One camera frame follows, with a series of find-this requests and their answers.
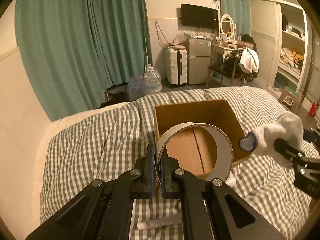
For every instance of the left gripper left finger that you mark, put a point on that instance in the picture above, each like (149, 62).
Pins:
(145, 186)

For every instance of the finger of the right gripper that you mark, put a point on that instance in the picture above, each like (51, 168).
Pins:
(286, 150)
(312, 135)

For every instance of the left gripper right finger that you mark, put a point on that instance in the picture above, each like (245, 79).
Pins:
(167, 166)

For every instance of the white sock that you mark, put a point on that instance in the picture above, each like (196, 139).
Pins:
(260, 140)

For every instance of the white tape roll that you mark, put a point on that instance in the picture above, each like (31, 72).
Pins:
(202, 149)

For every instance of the white toothpaste tube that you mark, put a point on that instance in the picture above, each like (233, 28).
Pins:
(160, 222)

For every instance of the red can on floor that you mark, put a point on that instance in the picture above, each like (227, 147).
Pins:
(313, 109)

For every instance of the brown cardboard box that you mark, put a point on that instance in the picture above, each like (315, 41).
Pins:
(214, 112)

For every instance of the small wooden stool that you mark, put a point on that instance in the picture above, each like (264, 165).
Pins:
(290, 98)

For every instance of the grey checked bed quilt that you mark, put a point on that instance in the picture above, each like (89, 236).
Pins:
(105, 145)

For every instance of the dark bag beside bed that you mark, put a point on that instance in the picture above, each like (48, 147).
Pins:
(115, 94)

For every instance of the clear plastic bag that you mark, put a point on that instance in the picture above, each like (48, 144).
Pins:
(136, 88)

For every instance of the large clear water bottle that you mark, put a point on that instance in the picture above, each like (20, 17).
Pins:
(152, 80)

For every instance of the wooden chair with clothes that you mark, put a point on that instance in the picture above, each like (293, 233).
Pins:
(230, 69)

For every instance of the white garment on chair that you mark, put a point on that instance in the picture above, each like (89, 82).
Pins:
(249, 61)

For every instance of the white suitcase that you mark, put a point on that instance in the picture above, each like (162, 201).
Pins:
(176, 66)

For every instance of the white wardrobe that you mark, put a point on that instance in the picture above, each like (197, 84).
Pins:
(282, 33)

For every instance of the silver mini fridge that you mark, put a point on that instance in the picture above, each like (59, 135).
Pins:
(198, 52)

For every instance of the white dressing table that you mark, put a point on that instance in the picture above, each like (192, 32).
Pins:
(219, 53)

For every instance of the white oval vanity mirror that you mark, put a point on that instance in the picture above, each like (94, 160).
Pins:
(227, 27)

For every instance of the large green curtain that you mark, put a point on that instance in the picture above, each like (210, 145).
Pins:
(72, 50)

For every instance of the green curtain by wardrobe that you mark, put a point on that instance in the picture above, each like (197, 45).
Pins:
(239, 11)

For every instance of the black wall television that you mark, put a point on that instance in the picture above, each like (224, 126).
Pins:
(198, 16)

